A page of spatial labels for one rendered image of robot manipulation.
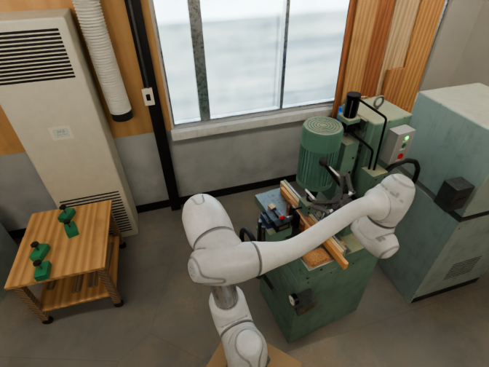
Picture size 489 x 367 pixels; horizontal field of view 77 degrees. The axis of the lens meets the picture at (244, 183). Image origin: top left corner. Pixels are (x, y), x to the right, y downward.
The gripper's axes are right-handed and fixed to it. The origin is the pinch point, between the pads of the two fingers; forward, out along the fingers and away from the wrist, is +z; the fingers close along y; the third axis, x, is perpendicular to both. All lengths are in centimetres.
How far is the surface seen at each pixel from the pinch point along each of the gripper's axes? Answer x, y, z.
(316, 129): 10.9, 14.2, 12.5
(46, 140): 58, -111, 137
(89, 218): 10, -139, 110
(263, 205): -28, -34, 36
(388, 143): -16.2, 32.7, 1.2
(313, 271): -30.7, -32.4, -13.7
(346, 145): -4.2, 19.0, 7.5
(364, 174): -20.2, 16.4, 0.4
